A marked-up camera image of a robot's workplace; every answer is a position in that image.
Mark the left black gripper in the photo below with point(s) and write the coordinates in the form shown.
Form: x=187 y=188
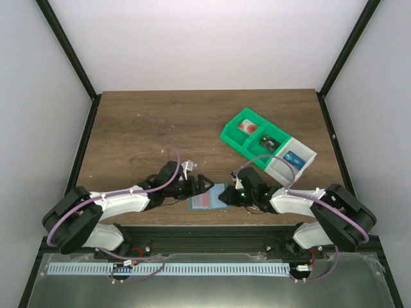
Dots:
x=195 y=185

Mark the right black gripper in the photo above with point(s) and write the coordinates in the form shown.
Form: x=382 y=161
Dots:
x=232 y=195

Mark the red white card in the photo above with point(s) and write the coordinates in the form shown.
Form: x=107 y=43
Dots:
x=200 y=202
x=247 y=127

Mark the blue card holder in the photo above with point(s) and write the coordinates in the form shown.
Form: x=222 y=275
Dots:
x=213 y=196

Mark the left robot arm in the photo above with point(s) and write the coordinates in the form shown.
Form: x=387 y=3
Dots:
x=77 y=220

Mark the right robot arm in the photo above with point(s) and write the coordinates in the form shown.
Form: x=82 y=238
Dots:
x=341 y=219

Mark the black card in bin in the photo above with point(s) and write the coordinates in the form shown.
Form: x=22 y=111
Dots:
x=269 y=143

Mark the blue card in bin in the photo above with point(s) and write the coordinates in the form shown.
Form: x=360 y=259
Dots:
x=294 y=160

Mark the green bin middle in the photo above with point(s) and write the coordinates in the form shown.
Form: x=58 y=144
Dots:
x=253 y=149

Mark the green bin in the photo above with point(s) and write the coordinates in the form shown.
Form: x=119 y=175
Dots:
x=234 y=136
x=253 y=149

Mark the green bin far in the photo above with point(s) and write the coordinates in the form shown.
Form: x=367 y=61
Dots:
x=234 y=136

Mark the white bin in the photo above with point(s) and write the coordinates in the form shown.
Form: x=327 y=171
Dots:
x=287 y=173

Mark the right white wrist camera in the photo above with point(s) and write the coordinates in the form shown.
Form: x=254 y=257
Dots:
x=237 y=182

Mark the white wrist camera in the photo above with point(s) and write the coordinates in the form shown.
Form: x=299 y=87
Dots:
x=187 y=167
x=237 y=182

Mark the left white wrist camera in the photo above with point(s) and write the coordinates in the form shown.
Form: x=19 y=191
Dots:
x=187 y=167

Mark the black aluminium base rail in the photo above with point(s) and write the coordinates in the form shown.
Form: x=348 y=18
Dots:
x=275 y=241

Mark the white slotted cable duct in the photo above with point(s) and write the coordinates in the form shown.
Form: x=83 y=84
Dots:
x=172 y=269

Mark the metal base plate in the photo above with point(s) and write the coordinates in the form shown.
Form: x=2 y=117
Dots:
x=343 y=280

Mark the black frame post left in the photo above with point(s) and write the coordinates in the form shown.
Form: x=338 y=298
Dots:
x=59 y=33

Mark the black frame post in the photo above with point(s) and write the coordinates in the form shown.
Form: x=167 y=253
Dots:
x=354 y=36
x=59 y=33

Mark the black frame post right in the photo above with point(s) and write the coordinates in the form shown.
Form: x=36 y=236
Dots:
x=354 y=36

